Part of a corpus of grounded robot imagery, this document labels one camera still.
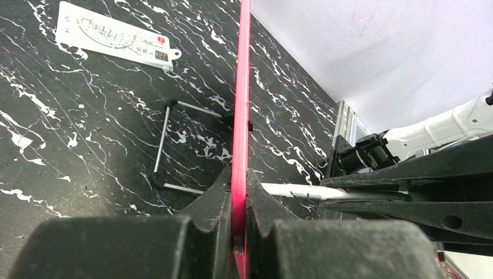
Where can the green capped whiteboard marker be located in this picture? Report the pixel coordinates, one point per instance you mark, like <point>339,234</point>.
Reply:
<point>332,194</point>

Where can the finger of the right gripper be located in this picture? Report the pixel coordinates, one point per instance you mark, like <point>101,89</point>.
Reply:
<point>464,227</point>
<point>466,167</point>

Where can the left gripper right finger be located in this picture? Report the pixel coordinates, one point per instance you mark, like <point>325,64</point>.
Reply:
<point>282,245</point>

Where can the metal whiteboard stand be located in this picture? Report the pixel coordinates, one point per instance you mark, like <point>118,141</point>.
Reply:
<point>174,146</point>

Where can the pink framed whiteboard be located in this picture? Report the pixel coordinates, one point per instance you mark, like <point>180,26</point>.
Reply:
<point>240,143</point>

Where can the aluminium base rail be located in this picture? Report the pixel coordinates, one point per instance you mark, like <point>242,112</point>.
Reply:
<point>348,125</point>

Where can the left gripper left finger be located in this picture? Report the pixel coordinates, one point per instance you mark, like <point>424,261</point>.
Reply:
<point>194,243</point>

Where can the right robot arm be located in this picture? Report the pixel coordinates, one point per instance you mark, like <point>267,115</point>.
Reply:
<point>464,123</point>

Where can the white printed package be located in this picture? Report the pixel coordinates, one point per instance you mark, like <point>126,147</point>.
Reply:
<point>82,28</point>

